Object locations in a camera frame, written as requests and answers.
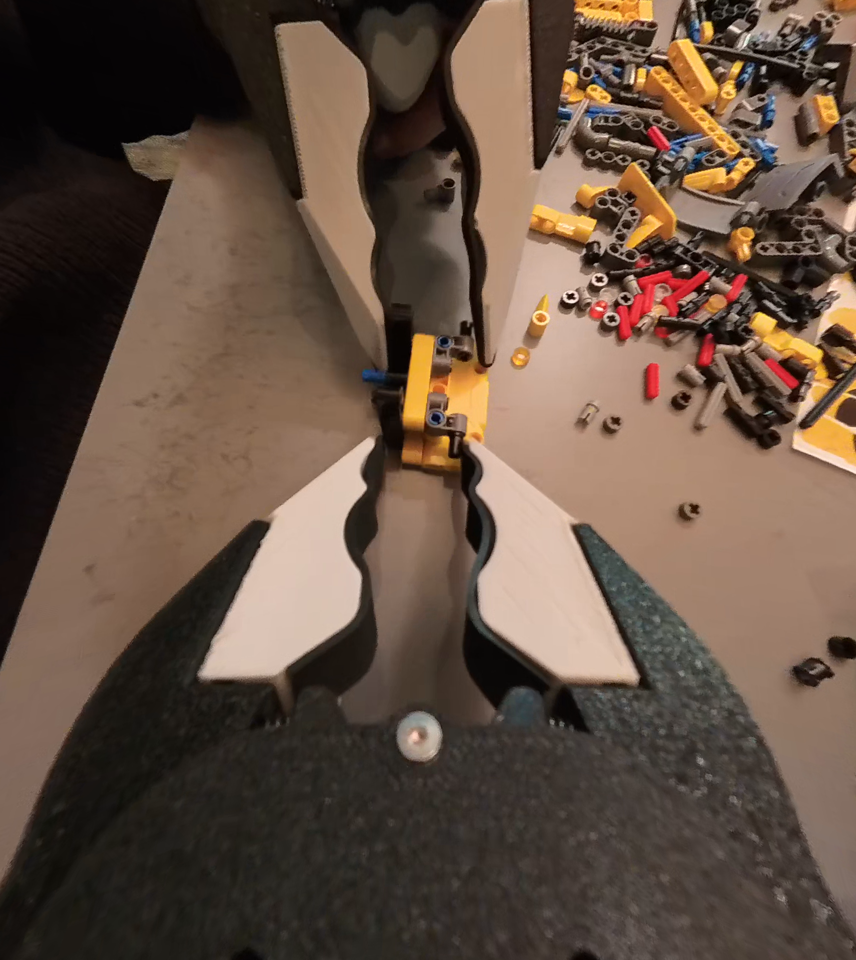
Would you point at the yellow toy cone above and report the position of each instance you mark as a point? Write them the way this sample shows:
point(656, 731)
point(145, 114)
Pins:
point(540, 319)

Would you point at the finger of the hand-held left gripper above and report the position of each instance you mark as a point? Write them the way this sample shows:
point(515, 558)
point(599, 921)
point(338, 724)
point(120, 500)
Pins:
point(323, 135)
point(495, 112)

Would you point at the person's left forearm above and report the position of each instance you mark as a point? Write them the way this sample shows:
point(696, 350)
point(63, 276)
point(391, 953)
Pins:
point(135, 67)

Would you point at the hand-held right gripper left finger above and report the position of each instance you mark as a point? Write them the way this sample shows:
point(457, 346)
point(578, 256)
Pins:
point(300, 592)

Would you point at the yellow toy brick assembly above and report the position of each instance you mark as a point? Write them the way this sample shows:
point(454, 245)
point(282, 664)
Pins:
point(435, 390)

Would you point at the light grey toy pin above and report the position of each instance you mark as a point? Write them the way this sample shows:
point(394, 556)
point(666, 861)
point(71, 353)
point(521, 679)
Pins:
point(587, 414)

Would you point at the grey toy connector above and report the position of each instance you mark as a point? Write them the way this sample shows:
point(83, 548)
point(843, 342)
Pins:
point(440, 190)

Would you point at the red toy pin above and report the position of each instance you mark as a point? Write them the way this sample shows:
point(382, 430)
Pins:
point(651, 382)

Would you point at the long black toy axle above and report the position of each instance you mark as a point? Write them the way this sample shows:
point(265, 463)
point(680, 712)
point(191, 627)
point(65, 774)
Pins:
point(833, 394)

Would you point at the person's left hand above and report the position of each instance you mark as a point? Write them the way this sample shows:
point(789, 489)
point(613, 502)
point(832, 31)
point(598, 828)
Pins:
point(413, 135)

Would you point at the pile of toy building pieces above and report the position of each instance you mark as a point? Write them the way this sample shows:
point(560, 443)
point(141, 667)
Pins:
point(690, 97)

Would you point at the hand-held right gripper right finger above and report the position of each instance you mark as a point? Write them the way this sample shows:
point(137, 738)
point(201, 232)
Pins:
point(548, 592)

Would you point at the small black toy connector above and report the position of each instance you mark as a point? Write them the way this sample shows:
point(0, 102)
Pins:
point(842, 648)

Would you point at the orange round toy stud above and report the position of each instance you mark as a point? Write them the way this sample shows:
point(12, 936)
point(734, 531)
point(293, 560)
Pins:
point(514, 357)

